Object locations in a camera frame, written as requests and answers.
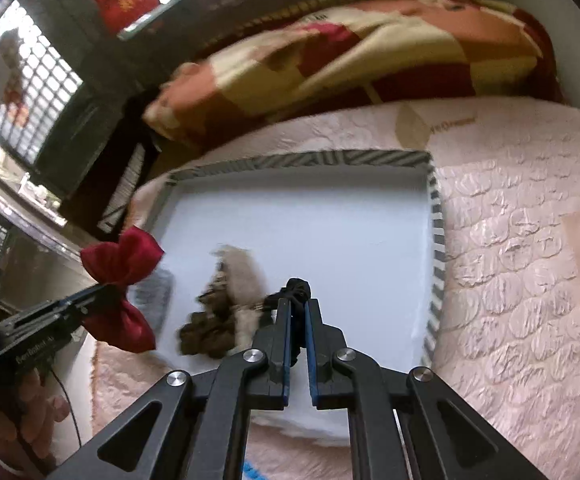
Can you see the person's left hand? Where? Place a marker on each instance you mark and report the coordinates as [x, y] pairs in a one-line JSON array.
[[40, 410]]

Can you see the white tray with striped rim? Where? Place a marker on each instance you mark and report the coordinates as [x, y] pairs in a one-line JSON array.
[[320, 225]]

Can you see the dark wooden headboard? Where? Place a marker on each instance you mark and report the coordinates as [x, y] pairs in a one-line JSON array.
[[195, 30]]

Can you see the leopard print hair bow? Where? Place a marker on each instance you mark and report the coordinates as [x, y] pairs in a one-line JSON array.
[[245, 280]]

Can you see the dark wooden chair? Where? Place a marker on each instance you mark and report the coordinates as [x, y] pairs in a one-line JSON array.
[[120, 175]]

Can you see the red and cream printed blanket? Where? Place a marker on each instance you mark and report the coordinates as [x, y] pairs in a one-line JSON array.
[[369, 60]]

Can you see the red satin hair bow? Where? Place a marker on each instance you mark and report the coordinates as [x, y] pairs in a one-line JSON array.
[[120, 260]]

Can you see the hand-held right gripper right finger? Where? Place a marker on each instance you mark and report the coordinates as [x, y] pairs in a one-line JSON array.
[[311, 355]]

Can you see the black scrunchie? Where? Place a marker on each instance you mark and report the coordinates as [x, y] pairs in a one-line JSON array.
[[297, 287]]

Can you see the brown scrunchie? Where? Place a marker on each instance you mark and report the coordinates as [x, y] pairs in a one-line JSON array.
[[205, 332]]

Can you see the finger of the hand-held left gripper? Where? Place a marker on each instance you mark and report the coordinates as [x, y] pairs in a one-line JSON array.
[[95, 297], [40, 320]]

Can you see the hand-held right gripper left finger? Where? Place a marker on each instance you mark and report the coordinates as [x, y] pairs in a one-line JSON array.
[[287, 355]]

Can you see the pale grey scrunchie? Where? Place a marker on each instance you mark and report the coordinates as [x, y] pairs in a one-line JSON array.
[[155, 295]]

